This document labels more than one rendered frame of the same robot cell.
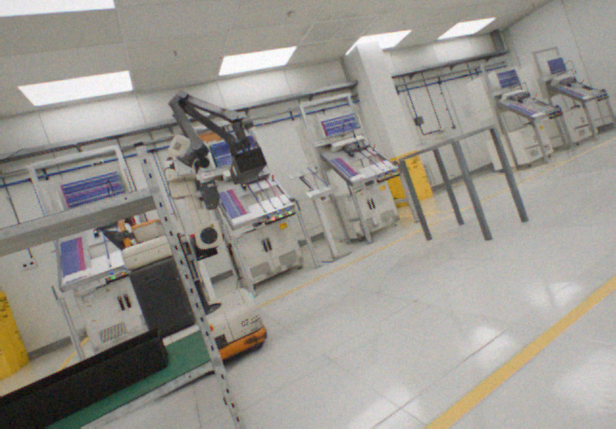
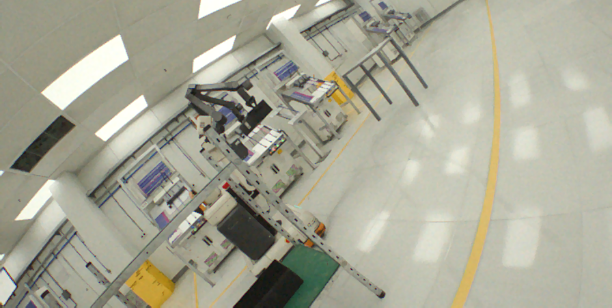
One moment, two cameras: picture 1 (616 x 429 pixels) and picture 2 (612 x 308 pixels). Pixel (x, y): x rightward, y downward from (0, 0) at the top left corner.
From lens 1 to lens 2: 51 cm
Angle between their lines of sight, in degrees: 10
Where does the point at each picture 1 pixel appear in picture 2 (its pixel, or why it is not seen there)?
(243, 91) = (210, 76)
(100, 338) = (206, 264)
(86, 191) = (151, 182)
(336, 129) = (285, 74)
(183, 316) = (266, 240)
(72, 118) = (123, 139)
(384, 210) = (337, 114)
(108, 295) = (196, 240)
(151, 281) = (233, 227)
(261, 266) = (277, 184)
